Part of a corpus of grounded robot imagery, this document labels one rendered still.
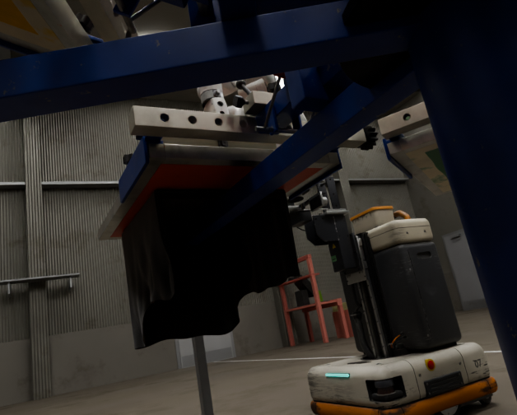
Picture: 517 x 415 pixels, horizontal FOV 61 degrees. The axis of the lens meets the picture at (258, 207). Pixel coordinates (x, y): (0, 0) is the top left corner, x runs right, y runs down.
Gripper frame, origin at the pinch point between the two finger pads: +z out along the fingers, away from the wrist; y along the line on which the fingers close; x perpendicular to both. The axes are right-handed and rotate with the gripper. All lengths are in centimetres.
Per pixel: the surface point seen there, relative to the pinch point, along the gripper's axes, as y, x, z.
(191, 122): -25.8, 20.0, 6.5
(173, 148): -20.4, 23.5, 11.1
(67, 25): -42, 49, -3
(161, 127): -28.3, 28.5, 9.6
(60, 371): 849, -14, 76
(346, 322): 654, -561, 88
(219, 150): -20.3, 11.0, 11.1
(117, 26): -45, 40, -2
